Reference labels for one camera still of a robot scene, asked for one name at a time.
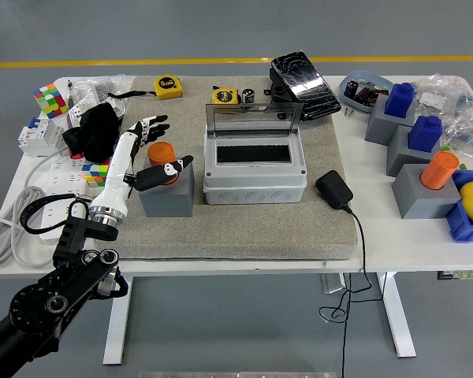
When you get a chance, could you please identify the brown capacitor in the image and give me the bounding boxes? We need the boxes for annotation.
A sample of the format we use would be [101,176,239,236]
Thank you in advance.
[356,87,375,108]

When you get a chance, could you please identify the grey holder block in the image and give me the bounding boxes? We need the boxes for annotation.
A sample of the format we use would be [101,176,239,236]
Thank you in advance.
[392,163,462,221]
[136,159,194,218]
[385,124,442,177]
[364,94,417,146]

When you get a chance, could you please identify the yellow round tape measure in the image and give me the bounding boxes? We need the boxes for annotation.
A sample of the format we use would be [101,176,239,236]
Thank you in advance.
[211,87,241,106]

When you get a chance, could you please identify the black adapter cord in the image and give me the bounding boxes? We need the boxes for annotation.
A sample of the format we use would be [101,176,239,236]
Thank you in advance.
[318,205,374,378]

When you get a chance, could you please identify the light blue tray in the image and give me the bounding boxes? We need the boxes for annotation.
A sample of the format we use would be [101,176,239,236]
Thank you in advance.
[338,69,395,115]

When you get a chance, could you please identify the white socket package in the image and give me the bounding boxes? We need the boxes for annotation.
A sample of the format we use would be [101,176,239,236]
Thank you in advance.
[66,92,99,129]

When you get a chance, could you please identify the shiny black case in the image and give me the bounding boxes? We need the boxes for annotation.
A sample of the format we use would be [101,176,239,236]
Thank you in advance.
[268,50,342,121]

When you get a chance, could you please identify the smoky transparent box lid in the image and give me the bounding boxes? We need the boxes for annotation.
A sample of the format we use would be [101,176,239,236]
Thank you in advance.
[204,102,304,139]

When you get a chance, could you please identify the white power strip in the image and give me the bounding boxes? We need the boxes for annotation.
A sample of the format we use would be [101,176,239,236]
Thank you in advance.
[39,157,94,245]

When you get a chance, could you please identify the blue plastic block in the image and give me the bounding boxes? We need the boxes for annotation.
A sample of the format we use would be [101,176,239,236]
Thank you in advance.
[408,115,443,154]
[384,82,415,118]

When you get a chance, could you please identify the grey-brown mat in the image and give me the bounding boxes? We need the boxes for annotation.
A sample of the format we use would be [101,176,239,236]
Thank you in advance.
[94,76,359,261]

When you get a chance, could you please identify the yellow tape measure with strap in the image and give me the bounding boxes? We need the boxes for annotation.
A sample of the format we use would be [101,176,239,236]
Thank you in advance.
[106,75,184,100]

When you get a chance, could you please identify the white grey power cable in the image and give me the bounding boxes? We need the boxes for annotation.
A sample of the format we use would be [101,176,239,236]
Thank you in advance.
[0,151,70,271]

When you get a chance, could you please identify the multicoloured puzzle cube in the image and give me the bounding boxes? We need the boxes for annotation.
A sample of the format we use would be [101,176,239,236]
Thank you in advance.
[80,157,114,188]
[33,83,70,119]

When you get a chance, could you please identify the blue plastic bin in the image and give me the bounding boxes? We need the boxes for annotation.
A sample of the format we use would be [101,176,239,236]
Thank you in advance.
[445,169,473,244]

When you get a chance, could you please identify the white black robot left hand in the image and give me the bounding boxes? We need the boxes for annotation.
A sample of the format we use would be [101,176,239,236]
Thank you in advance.
[89,114,195,218]

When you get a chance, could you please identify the white circuit breaker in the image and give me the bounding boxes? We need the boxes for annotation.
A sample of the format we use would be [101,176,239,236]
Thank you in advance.
[17,117,68,159]

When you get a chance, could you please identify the clear bag of parts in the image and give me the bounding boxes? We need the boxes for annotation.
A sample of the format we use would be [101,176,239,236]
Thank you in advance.
[441,104,473,161]
[413,73,473,119]
[69,74,137,119]

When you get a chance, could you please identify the black cloth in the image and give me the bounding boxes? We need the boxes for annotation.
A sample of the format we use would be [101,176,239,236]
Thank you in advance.
[61,104,121,163]

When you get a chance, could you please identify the silver box under table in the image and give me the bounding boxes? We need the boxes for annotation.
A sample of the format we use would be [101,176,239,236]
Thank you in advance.
[320,273,347,295]

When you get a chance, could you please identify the black power adapter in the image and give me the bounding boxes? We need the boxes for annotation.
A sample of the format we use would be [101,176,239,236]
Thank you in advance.
[315,169,354,209]

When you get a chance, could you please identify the white table leg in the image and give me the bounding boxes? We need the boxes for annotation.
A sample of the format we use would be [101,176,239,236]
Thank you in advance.
[376,272,418,359]
[102,276,134,365]

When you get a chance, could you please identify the grey plastic junction box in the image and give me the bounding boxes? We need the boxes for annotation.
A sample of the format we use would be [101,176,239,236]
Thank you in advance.
[203,133,308,206]

